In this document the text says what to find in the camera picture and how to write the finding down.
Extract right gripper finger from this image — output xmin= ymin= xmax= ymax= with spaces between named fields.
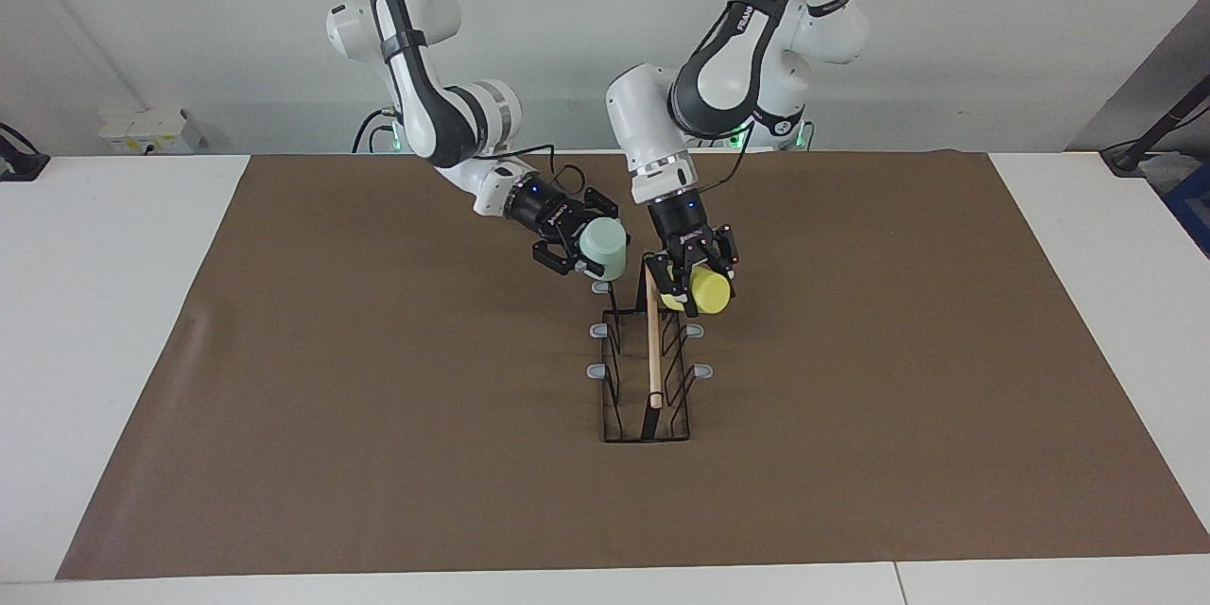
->
xmin=567 ymin=187 xmax=620 ymax=220
xmin=534 ymin=241 xmax=579 ymax=277

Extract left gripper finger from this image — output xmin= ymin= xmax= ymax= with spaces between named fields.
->
xmin=645 ymin=253 xmax=699 ymax=316
xmin=709 ymin=225 xmax=740 ymax=285

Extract yellow plastic cup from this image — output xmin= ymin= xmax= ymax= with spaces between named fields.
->
xmin=659 ymin=265 xmax=734 ymax=317

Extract green plastic cup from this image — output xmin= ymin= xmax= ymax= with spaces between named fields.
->
xmin=577 ymin=217 xmax=631 ymax=283

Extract brown table mat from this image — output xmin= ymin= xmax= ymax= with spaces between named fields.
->
xmin=55 ymin=151 xmax=1210 ymax=580

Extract white power strip box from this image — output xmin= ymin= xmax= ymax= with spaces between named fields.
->
xmin=99 ymin=108 xmax=204 ymax=155

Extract black stand pole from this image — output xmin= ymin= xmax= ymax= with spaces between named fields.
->
xmin=1101 ymin=76 xmax=1210 ymax=176

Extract blue box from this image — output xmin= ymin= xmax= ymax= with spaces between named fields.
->
xmin=1161 ymin=161 xmax=1210 ymax=256

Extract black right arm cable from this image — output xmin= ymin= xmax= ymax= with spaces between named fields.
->
xmin=473 ymin=144 xmax=589 ymax=198

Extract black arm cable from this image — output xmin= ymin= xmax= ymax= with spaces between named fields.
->
xmin=473 ymin=144 xmax=589 ymax=198
xmin=704 ymin=118 xmax=757 ymax=201

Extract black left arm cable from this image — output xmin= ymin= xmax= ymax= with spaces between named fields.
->
xmin=704 ymin=118 xmax=757 ymax=201

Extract black wire cup rack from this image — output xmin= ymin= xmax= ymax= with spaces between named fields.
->
xmin=586 ymin=246 xmax=715 ymax=443

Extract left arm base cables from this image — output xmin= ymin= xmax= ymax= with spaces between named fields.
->
xmin=733 ymin=118 xmax=816 ymax=150

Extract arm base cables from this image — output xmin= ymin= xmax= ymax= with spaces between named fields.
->
xmin=733 ymin=118 xmax=816 ymax=150
xmin=352 ymin=109 xmax=403 ymax=154

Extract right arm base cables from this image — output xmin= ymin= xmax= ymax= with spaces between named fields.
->
xmin=352 ymin=109 xmax=403 ymax=154

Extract black clamp mount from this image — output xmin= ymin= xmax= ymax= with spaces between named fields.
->
xmin=0 ymin=123 xmax=50 ymax=182

